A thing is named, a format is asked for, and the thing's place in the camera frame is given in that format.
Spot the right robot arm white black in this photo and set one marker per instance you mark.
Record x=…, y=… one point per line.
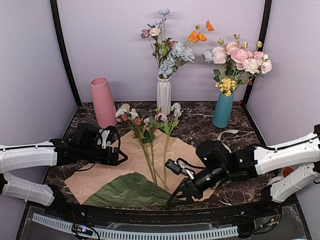
x=304, y=151

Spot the blue and orange flower arrangement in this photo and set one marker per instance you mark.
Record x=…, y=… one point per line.
x=171, y=54

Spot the pink peony flower arrangement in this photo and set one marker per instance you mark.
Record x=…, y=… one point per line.
x=239, y=66

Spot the black left corner post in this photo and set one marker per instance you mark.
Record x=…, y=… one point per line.
x=63, y=51

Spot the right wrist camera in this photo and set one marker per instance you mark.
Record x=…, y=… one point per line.
x=179, y=168

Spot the pink rose flower stem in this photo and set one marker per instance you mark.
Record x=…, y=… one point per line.
x=154, y=123

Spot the white poppy flower stem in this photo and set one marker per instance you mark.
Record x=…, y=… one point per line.
x=169, y=127

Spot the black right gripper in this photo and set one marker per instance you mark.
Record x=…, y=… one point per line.
x=188, y=190

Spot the pink ceramic vase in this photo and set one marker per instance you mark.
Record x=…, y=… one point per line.
x=103, y=102

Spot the white slotted cable duct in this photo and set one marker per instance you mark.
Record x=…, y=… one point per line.
x=119, y=231

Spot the green wrapping paper sheet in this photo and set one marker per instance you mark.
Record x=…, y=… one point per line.
x=132, y=190

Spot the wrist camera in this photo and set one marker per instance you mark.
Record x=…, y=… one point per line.
x=107, y=134
x=179, y=168

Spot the white ribbed vase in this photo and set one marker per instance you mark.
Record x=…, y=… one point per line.
x=164, y=95

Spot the beige kraft wrapping paper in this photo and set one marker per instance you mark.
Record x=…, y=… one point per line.
x=85, y=183

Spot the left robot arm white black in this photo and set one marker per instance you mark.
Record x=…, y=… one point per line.
x=27, y=156

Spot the white mug yellow inside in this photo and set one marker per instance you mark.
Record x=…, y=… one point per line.
x=283, y=174

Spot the teal vase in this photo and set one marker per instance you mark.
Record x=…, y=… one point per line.
x=223, y=110

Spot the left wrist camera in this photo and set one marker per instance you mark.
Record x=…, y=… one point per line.
x=107, y=134

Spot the beige ribbon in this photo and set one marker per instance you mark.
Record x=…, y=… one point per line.
x=222, y=137

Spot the black front table rail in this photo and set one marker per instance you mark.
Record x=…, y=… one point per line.
x=229, y=206

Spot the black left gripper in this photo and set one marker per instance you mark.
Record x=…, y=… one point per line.
x=113, y=161

